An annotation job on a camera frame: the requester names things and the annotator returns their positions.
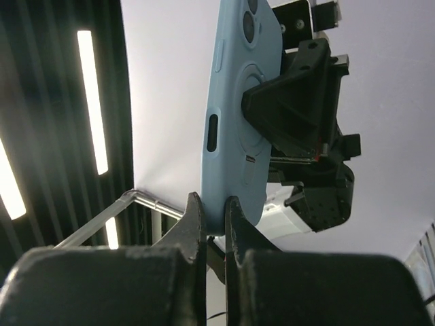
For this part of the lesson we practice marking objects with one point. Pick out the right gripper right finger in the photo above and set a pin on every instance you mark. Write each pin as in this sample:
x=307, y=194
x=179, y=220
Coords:
x=268, y=286

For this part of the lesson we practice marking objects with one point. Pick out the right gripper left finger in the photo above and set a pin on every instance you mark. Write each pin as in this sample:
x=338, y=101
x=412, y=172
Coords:
x=164, y=284

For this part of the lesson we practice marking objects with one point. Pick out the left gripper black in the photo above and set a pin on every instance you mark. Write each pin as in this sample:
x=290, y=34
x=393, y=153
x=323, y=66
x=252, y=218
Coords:
x=297, y=113

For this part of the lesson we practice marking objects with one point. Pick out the light blue phone case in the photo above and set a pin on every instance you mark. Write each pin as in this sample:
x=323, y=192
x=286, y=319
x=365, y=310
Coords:
x=235, y=157

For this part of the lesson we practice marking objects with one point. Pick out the ceiling light strip left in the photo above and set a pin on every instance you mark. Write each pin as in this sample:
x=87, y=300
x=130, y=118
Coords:
x=10, y=193

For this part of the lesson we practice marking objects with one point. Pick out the ceiling light strip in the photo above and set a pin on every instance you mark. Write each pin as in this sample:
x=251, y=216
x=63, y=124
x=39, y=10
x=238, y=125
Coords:
x=10, y=193
x=91, y=86

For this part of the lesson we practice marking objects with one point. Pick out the ceiling light strip right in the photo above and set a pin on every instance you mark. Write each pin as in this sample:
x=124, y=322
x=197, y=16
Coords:
x=91, y=86

